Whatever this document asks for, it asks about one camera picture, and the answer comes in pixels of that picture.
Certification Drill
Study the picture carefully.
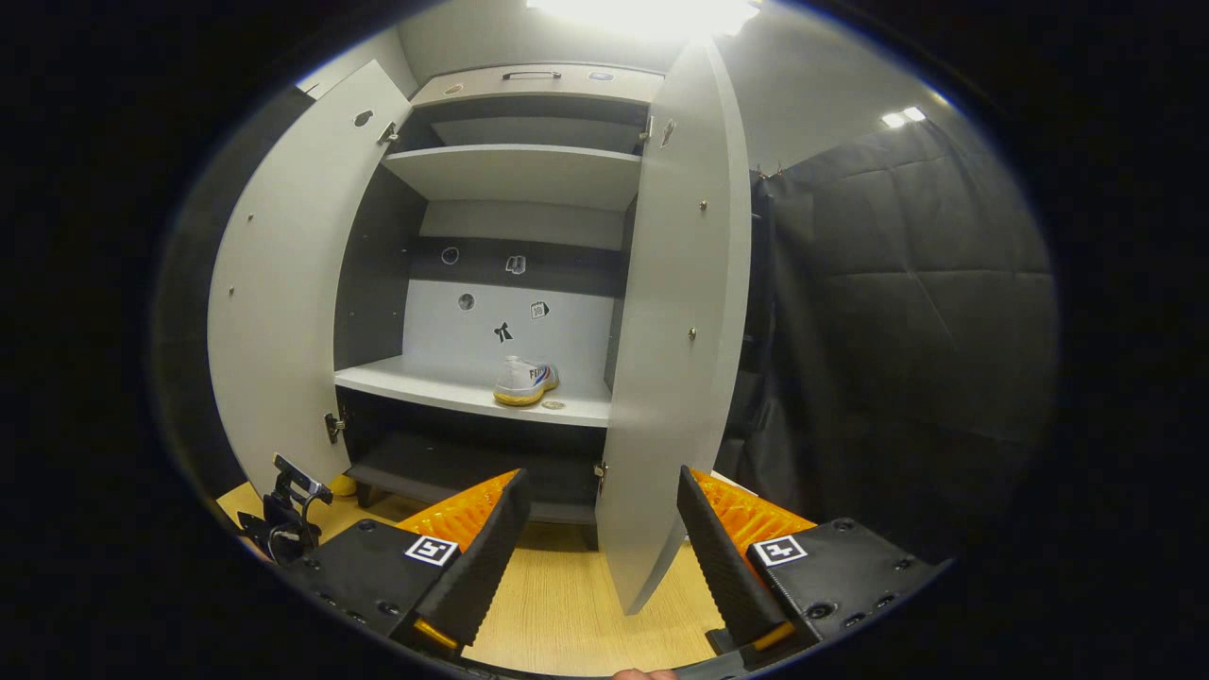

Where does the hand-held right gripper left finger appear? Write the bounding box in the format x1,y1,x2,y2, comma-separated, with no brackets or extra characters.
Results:
281,470,535,662

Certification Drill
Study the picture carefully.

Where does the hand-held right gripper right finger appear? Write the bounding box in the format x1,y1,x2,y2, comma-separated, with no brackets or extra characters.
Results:
676,467,936,668

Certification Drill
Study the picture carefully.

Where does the white shoe yellow sole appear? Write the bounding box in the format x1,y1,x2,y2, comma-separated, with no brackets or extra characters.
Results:
493,355,560,407

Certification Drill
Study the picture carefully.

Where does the grey shoe cabinet door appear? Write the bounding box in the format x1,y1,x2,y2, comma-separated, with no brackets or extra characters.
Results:
208,59,414,497
595,38,754,615

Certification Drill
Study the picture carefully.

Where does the grey shoe cabinet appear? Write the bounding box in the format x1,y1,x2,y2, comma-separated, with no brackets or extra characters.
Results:
331,61,667,551

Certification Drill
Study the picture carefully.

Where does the grey cabinet shelf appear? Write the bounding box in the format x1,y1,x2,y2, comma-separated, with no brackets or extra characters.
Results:
334,355,613,428
381,144,643,212

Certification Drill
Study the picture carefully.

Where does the black backdrop cloth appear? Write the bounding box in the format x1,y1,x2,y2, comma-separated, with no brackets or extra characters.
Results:
727,118,1059,568

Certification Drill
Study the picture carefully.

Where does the large ceiling light panel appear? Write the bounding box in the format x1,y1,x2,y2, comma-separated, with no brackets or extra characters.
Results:
524,0,764,39

